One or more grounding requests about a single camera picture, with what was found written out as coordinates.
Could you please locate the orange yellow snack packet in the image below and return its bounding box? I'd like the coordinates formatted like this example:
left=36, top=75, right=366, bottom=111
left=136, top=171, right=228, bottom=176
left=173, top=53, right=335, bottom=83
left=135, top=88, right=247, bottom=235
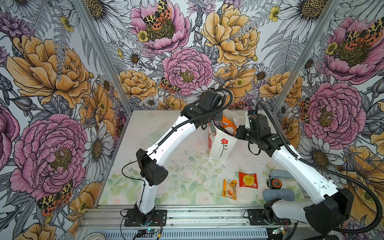
left=222, top=179, right=238, bottom=201

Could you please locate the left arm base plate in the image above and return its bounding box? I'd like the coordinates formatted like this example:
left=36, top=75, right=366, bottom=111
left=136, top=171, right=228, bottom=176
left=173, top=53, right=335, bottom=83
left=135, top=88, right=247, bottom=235
left=124, top=209, right=168, bottom=227

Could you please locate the white floral paper bag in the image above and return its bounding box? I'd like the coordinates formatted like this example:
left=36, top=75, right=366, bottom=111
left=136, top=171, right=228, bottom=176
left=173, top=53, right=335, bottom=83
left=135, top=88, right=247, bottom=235
left=208, top=110, right=247, bottom=160

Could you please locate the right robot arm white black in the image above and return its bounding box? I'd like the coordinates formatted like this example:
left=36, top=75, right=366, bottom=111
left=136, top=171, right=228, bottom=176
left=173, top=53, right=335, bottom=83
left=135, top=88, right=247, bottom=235
left=236, top=113, right=354, bottom=235

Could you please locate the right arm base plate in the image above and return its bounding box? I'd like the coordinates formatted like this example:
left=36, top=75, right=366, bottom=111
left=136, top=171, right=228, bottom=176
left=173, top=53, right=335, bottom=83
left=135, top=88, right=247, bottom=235
left=243, top=209, right=292, bottom=226

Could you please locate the aluminium rail frame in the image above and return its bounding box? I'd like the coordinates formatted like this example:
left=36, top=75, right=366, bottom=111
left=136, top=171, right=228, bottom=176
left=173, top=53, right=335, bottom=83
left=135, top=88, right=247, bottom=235
left=76, top=206, right=339, bottom=240

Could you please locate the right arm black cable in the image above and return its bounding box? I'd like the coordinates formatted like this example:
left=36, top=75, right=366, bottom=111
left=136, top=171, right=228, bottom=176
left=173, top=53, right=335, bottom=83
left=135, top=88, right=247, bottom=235
left=254, top=101, right=384, bottom=234

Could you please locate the black orange tape measure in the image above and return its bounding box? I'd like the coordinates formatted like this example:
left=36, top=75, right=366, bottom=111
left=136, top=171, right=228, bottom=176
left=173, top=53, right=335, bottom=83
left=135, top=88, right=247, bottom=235
left=267, top=178, right=282, bottom=190

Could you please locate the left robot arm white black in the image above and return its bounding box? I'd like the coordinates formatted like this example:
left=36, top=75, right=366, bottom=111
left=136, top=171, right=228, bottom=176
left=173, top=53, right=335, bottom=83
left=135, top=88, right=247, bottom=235
left=134, top=89, right=234, bottom=226

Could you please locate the red yellow snack packet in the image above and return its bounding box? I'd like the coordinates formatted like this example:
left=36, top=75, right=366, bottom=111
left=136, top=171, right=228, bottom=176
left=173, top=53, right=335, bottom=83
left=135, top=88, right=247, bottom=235
left=239, top=172, right=258, bottom=189

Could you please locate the orange red candy bag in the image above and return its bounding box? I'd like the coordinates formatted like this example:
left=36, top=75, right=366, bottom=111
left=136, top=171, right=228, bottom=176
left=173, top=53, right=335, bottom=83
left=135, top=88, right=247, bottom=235
left=220, top=117, right=237, bottom=136

